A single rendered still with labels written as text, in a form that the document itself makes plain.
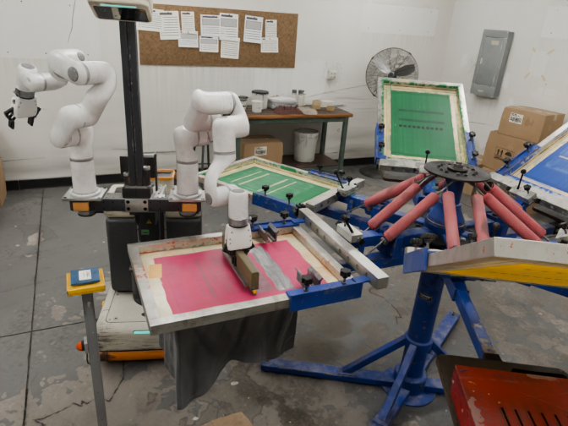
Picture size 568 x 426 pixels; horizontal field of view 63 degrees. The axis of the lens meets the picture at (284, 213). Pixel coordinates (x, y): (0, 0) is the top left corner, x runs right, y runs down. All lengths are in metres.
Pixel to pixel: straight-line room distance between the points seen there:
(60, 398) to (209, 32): 4.00
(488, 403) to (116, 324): 2.03
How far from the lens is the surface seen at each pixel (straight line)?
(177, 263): 1.94
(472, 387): 1.30
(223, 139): 1.72
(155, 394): 2.74
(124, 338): 2.78
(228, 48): 5.57
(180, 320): 1.55
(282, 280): 1.82
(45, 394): 2.88
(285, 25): 5.82
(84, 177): 2.12
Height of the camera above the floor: 1.91
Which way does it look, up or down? 23 degrees down
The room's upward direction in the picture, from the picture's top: 4 degrees clockwise
